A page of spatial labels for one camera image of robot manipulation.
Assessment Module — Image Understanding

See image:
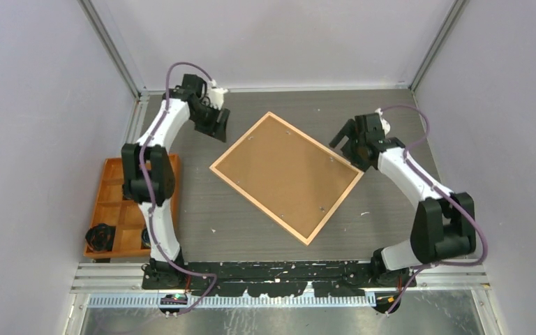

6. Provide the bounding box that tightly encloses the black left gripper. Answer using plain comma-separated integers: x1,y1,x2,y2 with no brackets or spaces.
190,102,230,142

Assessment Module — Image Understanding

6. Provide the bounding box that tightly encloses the light wooden picture frame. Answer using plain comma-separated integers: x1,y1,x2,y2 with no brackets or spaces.
209,111,365,247

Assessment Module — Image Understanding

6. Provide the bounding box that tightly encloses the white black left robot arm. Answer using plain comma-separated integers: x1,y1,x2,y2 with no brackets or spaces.
121,74,230,290

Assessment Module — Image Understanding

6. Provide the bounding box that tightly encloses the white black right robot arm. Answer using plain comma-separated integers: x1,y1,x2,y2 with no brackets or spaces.
329,112,477,287

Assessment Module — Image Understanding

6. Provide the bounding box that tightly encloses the orange compartment tray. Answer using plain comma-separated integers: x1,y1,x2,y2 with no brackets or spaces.
84,155,182,259

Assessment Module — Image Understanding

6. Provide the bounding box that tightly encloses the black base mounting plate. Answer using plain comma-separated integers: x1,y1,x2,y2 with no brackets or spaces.
140,260,415,298

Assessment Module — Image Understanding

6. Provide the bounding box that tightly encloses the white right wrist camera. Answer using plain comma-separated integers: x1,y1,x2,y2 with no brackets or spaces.
375,108,391,135

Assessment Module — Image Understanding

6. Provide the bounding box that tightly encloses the black coiled cable roll front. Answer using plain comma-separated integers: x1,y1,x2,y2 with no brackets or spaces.
85,223,117,254

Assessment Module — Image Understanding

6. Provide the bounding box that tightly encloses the aluminium rail front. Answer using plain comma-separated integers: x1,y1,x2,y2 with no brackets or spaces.
71,260,491,312

